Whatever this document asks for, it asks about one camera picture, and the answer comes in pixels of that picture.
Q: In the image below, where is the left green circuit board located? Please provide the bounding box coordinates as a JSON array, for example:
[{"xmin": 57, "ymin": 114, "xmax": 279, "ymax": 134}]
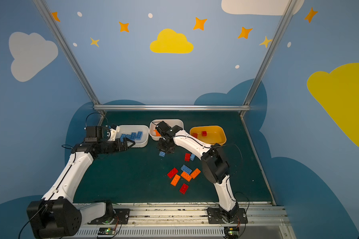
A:
[{"xmin": 97, "ymin": 228, "xmax": 117, "ymax": 237}]

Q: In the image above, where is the yellow plastic bin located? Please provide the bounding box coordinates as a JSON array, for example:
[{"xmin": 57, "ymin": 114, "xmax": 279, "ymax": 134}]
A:
[{"xmin": 190, "ymin": 125, "xmax": 227, "ymax": 145}]

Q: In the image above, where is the long red lego brick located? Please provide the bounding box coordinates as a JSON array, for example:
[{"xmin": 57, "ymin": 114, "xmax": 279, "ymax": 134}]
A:
[{"xmin": 167, "ymin": 168, "xmax": 178, "ymax": 179}]

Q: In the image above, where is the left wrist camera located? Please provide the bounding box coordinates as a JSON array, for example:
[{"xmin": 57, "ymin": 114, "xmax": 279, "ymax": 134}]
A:
[{"xmin": 108, "ymin": 125, "xmax": 120, "ymax": 141}]

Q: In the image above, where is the left aluminium frame post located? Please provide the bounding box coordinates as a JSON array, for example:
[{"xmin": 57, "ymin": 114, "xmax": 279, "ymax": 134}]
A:
[{"xmin": 33, "ymin": 0, "xmax": 100, "ymax": 105}]

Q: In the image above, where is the right green circuit board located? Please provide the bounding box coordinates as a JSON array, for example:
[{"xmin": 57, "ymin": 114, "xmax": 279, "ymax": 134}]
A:
[{"xmin": 223, "ymin": 227, "xmax": 240, "ymax": 239}]

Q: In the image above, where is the white plastic bin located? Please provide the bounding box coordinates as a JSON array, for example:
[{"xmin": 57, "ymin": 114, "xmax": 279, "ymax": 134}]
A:
[
  {"xmin": 149, "ymin": 119, "xmax": 184, "ymax": 141},
  {"xmin": 117, "ymin": 125, "xmax": 149, "ymax": 148}
]

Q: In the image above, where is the red lego bottom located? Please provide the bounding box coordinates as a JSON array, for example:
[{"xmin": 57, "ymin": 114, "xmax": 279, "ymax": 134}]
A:
[{"xmin": 179, "ymin": 183, "xmax": 189, "ymax": 195}]

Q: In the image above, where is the green circuit board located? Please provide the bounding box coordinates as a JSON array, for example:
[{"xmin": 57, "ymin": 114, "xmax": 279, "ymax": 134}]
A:
[
  {"xmin": 97, "ymin": 228, "xmax": 117, "ymax": 237},
  {"xmin": 223, "ymin": 227, "xmax": 240, "ymax": 239}
]

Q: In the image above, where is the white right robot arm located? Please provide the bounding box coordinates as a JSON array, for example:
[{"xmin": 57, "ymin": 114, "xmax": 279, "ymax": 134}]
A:
[{"xmin": 155, "ymin": 121, "xmax": 239, "ymax": 223}]

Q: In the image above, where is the horizontal aluminium frame rail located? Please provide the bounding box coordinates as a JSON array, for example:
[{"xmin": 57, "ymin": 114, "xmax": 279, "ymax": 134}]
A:
[{"xmin": 93, "ymin": 105, "xmax": 250, "ymax": 112}]

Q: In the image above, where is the floor rail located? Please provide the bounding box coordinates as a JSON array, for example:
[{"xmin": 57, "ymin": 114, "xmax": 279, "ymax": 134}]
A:
[
  {"xmin": 97, "ymin": 110, "xmax": 106, "ymax": 126},
  {"xmin": 239, "ymin": 111, "xmax": 277, "ymax": 206}
]

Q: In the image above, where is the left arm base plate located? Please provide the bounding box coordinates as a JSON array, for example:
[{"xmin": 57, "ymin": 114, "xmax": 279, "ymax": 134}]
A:
[{"xmin": 88, "ymin": 208, "xmax": 131, "ymax": 225}]

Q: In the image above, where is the right side floor rail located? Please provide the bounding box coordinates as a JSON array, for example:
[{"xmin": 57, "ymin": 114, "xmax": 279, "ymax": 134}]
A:
[{"xmin": 239, "ymin": 111, "xmax": 277, "ymax": 206}]

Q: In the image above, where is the white left plastic bin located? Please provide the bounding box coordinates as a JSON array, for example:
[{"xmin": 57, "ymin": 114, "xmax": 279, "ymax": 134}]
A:
[{"xmin": 117, "ymin": 125, "xmax": 149, "ymax": 148}]

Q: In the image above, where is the right aluminium frame post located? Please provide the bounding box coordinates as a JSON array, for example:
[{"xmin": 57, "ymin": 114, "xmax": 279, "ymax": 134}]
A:
[{"xmin": 243, "ymin": 0, "xmax": 298, "ymax": 111}]

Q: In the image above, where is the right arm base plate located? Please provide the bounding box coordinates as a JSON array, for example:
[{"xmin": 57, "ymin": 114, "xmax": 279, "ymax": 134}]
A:
[{"xmin": 206, "ymin": 207, "xmax": 248, "ymax": 224}]

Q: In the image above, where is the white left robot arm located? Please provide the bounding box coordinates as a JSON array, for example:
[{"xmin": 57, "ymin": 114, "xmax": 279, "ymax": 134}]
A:
[{"xmin": 27, "ymin": 126, "xmax": 135, "ymax": 239}]

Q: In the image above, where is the aluminium frame post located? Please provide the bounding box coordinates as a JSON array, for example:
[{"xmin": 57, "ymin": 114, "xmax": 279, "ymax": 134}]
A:
[
  {"xmin": 33, "ymin": 0, "xmax": 100, "ymax": 105},
  {"xmin": 243, "ymin": 0, "xmax": 298, "ymax": 111}
]

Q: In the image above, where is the white middle plastic bin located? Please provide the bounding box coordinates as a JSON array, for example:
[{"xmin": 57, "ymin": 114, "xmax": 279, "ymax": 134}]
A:
[{"xmin": 149, "ymin": 119, "xmax": 184, "ymax": 141}]

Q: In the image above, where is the left side floor rail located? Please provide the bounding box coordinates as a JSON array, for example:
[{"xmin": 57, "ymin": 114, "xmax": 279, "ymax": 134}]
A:
[{"xmin": 97, "ymin": 110, "xmax": 106, "ymax": 126}]

